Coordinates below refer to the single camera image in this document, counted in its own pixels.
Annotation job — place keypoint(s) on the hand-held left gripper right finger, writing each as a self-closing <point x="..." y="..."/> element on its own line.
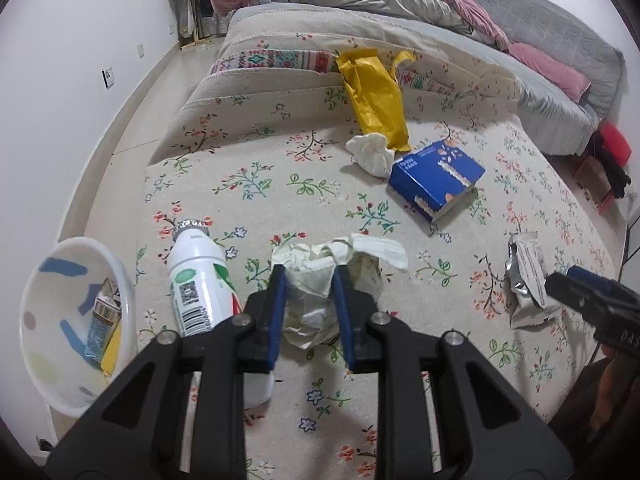
<point x="345" y="310"/>

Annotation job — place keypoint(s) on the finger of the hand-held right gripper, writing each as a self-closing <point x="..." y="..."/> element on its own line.
<point x="590" y="276"/>
<point x="565" y="290"/>

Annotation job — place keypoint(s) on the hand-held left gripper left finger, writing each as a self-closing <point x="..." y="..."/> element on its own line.
<point x="276" y="310"/>

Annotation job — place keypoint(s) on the silver foil wrapper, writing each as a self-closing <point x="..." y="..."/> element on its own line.
<point x="527" y="270"/>

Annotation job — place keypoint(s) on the cream paper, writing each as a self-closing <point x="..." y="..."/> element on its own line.
<point x="310" y="270"/>

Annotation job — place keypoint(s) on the blue biscuit box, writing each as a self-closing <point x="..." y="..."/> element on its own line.
<point x="430" y="175"/>

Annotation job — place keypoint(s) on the white bowl with blue marks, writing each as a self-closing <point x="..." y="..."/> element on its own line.
<point x="45" y="310"/>

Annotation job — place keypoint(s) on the white plastic bottle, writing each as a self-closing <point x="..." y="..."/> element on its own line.
<point x="195" y="270"/>

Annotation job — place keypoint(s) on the red low stool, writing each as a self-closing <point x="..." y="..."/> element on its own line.
<point x="590" y="180"/>

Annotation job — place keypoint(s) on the black cloth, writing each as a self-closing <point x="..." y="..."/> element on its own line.
<point x="612" y="175"/>

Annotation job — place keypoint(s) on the red bag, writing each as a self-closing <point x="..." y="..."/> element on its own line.
<point x="616" y="142"/>

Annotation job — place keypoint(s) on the crumpled white tissue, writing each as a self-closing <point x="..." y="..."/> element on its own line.
<point x="370" y="152"/>

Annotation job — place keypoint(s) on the grey bed sheet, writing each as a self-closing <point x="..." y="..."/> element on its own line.
<point x="550" y="115"/>

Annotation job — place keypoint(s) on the blue and gold wrapper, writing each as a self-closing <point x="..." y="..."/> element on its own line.
<point x="100" y="330"/>

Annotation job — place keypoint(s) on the pink pillow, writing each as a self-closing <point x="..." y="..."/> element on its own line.
<point x="547" y="70"/>

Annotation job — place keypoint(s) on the yellow plastic bag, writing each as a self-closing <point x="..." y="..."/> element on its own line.
<point x="375" y="100"/>

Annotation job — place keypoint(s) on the grey quilted pillow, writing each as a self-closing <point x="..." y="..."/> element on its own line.
<point x="550" y="25"/>

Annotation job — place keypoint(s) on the dark framed wall socket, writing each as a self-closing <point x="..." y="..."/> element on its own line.
<point x="107" y="76"/>

